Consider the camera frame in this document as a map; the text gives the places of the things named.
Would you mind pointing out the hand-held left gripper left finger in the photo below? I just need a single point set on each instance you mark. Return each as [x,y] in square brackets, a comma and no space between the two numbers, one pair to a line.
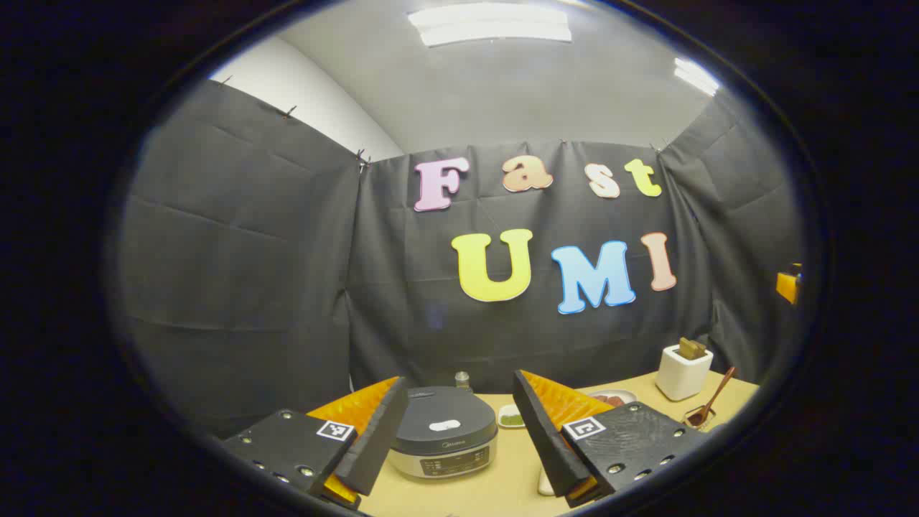
[375,445]

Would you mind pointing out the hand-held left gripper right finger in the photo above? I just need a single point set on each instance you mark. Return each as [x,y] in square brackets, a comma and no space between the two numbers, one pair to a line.
[547,438]

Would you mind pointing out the white divided bean dish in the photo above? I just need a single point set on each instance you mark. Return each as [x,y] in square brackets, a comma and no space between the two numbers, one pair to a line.
[510,416]

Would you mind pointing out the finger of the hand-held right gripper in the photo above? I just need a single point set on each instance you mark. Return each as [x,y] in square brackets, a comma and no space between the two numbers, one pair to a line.
[788,286]

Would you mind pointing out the white round plate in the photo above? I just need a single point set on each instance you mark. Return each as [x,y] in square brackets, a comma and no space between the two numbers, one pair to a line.
[626,393]

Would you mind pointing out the grey rice cooker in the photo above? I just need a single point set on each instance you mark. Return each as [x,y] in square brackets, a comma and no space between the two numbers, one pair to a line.
[445,424]

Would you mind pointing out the white chopstick holder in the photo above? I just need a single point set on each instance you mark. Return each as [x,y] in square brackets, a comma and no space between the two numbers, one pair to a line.
[682,377]

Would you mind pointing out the dark wooden spoon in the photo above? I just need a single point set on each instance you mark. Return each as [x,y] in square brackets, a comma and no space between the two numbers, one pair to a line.
[714,395]

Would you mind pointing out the small clear bottle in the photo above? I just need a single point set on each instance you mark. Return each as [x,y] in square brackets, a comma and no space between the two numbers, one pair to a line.
[462,381]

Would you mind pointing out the ceiling light panel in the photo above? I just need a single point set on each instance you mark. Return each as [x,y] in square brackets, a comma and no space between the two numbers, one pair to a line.
[695,75]
[492,25]

